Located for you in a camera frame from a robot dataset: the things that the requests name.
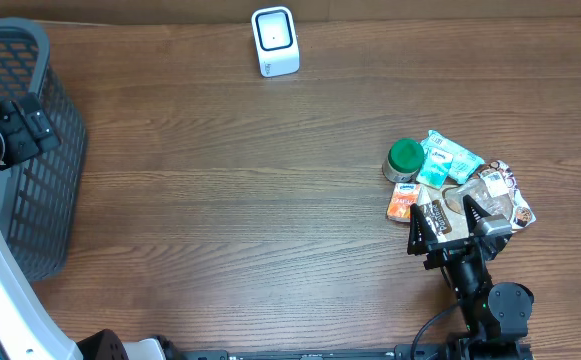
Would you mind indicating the white barcode scanner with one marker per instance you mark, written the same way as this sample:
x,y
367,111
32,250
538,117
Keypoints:
x,y
276,41

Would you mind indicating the cream brown snack pouch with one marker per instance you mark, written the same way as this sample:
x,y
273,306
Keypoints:
x,y
493,186

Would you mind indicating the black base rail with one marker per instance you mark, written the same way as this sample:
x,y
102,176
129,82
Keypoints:
x,y
310,354

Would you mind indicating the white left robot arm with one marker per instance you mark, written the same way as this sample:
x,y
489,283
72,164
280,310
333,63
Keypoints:
x,y
26,329

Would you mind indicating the small orange carton box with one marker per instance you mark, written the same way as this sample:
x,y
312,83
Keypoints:
x,y
403,197

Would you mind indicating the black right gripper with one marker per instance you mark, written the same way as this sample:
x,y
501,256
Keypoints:
x,y
423,239

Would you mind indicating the grey plastic mesh basket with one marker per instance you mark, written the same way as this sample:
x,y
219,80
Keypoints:
x,y
38,197

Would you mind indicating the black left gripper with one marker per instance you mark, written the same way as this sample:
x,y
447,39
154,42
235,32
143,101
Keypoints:
x,y
16,118

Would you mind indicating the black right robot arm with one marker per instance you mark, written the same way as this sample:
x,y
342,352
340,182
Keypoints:
x,y
495,315

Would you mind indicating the green lid seasoning jar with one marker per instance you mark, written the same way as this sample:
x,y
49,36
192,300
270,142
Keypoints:
x,y
403,160

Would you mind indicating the small teal tissue pack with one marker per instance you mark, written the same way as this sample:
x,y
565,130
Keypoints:
x,y
435,168

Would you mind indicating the teal snack packet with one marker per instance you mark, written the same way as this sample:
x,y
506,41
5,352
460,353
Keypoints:
x,y
464,163

